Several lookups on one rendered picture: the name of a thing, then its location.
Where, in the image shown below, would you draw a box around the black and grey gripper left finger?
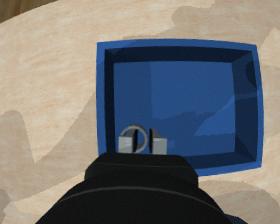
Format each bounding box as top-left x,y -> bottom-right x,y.
118,129 -> 138,153

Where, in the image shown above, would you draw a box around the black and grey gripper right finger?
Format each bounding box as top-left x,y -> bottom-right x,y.
149,129 -> 167,155

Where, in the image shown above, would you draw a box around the grey metal ring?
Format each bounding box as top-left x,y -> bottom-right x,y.
120,124 -> 148,153

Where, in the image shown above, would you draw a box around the blue rectangular crate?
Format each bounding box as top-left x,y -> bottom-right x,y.
96,39 -> 264,177

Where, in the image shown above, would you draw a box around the grey round turning table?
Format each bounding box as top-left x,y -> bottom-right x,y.
226,214 -> 248,224

